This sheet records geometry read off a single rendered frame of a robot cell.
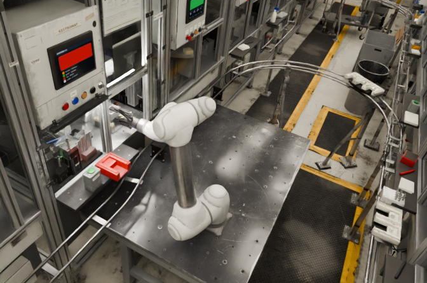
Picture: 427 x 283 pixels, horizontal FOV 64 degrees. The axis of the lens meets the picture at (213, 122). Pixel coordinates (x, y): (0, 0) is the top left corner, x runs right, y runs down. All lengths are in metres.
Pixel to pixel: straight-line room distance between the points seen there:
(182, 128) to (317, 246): 1.87
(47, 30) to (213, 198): 1.15
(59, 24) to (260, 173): 1.61
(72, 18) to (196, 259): 1.36
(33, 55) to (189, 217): 1.04
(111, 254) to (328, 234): 1.77
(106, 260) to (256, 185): 1.24
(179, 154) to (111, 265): 1.37
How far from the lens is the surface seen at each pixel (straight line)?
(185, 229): 1.86
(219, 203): 1.94
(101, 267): 2.81
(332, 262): 3.06
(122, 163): 2.08
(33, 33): 1.53
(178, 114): 1.55
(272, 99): 4.57
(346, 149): 4.12
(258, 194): 2.36
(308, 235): 3.13
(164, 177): 2.38
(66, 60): 1.65
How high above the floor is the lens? 2.42
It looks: 37 degrees down
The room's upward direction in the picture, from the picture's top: 8 degrees clockwise
